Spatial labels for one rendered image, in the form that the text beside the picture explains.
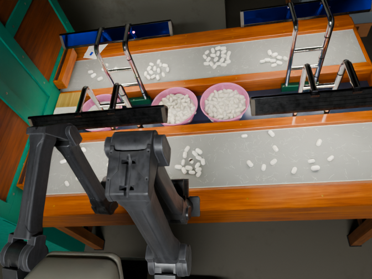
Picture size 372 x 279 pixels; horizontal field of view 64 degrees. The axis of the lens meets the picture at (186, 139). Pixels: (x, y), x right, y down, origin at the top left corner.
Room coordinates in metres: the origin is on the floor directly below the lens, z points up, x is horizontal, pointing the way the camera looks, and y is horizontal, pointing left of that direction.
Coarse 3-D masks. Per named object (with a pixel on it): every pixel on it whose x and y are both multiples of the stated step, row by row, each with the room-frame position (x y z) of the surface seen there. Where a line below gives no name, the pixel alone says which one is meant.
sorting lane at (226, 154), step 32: (288, 128) 0.75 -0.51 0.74; (320, 128) 0.70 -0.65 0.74; (352, 128) 0.65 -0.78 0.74; (96, 160) 0.91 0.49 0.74; (224, 160) 0.69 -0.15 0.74; (256, 160) 0.64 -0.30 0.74; (288, 160) 0.59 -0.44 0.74; (320, 160) 0.54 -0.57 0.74; (352, 160) 0.50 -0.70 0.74; (64, 192) 0.78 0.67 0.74
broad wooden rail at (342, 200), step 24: (192, 192) 0.57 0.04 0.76; (216, 192) 0.53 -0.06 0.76; (240, 192) 0.50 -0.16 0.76; (264, 192) 0.47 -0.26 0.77; (288, 192) 0.43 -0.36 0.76; (312, 192) 0.40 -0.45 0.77; (336, 192) 0.37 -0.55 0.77; (360, 192) 0.34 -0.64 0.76; (48, 216) 0.67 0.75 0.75; (72, 216) 0.64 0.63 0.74; (96, 216) 0.61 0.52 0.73; (120, 216) 0.58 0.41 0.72; (192, 216) 0.48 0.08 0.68; (216, 216) 0.45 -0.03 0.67; (240, 216) 0.42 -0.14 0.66; (264, 216) 0.40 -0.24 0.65; (288, 216) 0.37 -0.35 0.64; (312, 216) 0.34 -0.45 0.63; (336, 216) 0.31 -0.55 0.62; (360, 216) 0.28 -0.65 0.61
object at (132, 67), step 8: (128, 24) 1.41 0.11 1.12; (128, 32) 1.36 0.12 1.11; (96, 40) 1.36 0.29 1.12; (96, 48) 1.31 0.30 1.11; (96, 56) 1.30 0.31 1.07; (128, 56) 1.25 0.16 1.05; (104, 64) 1.30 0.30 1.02; (112, 72) 1.29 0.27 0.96; (136, 72) 1.26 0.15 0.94; (112, 80) 1.30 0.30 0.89; (136, 80) 1.26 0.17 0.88; (120, 96) 1.29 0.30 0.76; (144, 96) 1.25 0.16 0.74; (136, 104) 1.27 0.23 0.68
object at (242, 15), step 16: (320, 0) 1.16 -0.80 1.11; (336, 0) 1.13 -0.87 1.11; (352, 0) 1.11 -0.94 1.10; (368, 0) 1.09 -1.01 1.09; (240, 16) 1.25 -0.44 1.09; (256, 16) 1.22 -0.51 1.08; (272, 16) 1.19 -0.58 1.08; (288, 16) 1.17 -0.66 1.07; (304, 16) 1.14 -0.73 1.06; (320, 16) 1.12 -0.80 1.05
